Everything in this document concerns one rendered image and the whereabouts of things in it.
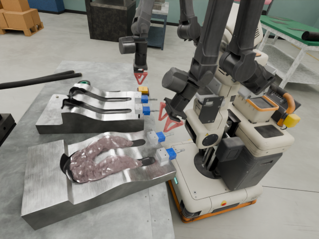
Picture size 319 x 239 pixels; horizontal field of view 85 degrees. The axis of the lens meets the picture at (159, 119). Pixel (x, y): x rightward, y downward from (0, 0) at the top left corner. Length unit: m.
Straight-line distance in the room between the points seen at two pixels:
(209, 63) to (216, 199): 1.04
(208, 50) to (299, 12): 8.00
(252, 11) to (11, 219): 0.95
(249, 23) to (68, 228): 0.83
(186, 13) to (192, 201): 1.14
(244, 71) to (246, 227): 1.35
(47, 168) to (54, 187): 0.09
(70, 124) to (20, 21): 4.65
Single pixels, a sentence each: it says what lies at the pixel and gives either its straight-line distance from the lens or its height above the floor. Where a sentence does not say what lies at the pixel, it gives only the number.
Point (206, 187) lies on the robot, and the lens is 1.43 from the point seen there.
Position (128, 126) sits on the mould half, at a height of 0.84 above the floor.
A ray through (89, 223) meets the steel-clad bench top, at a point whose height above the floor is 0.80.
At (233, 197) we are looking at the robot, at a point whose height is 0.27.
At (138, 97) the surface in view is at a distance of 0.98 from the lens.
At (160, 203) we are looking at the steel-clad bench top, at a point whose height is 0.80.
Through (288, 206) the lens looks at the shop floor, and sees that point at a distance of 2.06.
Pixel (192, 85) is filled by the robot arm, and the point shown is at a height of 1.18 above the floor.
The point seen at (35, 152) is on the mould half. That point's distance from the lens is 0.78.
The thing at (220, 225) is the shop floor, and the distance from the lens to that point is 1.66.
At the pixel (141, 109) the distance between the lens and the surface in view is 0.89.
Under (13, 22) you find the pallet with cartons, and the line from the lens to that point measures 5.54.
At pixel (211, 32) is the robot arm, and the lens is 0.56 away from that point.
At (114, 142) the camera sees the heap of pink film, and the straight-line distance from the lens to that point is 0.73.
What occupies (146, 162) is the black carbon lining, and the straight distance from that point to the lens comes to 0.74.
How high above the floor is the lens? 1.45
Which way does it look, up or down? 40 degrees down
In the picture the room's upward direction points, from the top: 8 degrees clockwise
